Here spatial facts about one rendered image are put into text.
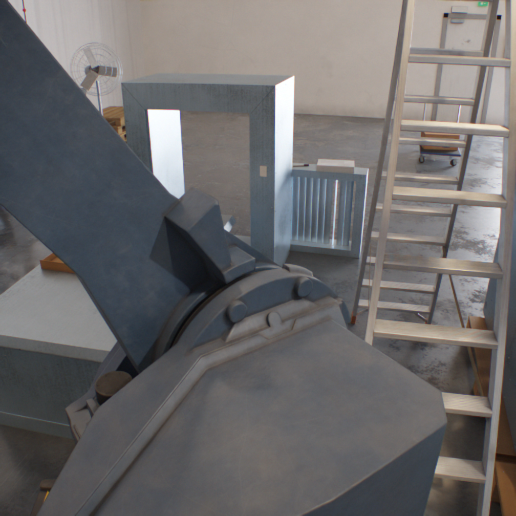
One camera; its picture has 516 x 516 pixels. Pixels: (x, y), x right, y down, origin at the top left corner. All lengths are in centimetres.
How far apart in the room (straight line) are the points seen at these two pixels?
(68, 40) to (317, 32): 499
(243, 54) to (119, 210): 1114
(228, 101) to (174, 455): 327
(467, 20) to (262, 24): 419
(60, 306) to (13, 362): 36
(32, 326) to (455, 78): 1001
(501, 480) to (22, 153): 235
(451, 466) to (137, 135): 317
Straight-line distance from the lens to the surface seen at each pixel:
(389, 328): 175
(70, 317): 266
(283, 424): 61
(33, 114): 67
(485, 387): 307
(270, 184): 377
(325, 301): 81
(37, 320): 271
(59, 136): 68
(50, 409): 286
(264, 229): 391
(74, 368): 257
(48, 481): 149
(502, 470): 265
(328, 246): 466
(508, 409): 291
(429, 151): 792
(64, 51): 1006
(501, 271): 178
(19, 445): 301
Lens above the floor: 200
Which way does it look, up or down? 26 degrees down
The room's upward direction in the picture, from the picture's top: straight up
